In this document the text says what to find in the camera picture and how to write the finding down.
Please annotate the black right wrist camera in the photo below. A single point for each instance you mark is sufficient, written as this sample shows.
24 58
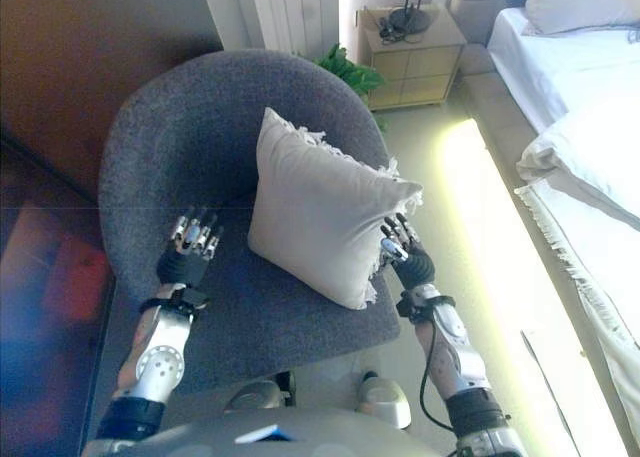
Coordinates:
410 309

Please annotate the grey fabric armchair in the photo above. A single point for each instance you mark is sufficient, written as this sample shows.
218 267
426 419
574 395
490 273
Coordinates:
200 142

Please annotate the white bed pillow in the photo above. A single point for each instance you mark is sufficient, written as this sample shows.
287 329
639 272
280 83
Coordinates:
580 4

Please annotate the blue white chest tag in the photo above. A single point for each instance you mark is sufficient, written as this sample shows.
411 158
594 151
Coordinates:
265 433

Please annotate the beige wooden nightstand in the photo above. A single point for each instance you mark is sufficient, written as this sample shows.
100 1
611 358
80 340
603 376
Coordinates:
415 67

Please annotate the pale bedside rug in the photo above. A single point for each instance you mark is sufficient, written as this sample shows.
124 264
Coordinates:
565 427

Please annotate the white fringed cushion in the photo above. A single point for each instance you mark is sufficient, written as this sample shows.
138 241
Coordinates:
320 212

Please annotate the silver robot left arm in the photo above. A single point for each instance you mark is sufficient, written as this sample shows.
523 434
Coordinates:
160 357

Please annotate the green potted plant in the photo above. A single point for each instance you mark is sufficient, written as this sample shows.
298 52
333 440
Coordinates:
350 72

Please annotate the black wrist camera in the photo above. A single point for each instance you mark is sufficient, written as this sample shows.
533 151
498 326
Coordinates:
410 309
192 298

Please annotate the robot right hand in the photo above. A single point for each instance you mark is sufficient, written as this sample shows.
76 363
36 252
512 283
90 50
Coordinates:
415 267

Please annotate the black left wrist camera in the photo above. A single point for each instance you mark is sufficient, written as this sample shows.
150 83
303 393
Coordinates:
192 298

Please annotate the beige bed frame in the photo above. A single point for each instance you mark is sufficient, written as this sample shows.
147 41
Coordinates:
490 92

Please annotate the silver robot left leg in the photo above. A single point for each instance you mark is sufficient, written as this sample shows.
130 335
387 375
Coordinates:
255 394

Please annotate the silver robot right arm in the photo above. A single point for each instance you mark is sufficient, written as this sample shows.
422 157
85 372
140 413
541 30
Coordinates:
455 357

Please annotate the grey robot torso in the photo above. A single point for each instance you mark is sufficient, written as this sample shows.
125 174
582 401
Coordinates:
300 437

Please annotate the silver robot leg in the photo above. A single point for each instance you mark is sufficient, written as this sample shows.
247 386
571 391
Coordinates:
255 394
385 402

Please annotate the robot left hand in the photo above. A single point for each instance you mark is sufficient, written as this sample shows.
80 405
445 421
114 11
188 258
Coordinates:
182 267

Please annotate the black lamp base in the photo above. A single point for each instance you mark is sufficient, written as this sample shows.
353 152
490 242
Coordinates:
410 19

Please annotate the glossy dark reflective panel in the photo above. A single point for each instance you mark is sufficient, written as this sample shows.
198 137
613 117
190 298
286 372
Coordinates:
45 302

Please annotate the white bed sheet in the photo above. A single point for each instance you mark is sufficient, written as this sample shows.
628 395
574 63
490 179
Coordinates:
560 72

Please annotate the silver robot right leg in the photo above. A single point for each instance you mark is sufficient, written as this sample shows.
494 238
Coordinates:
385 402

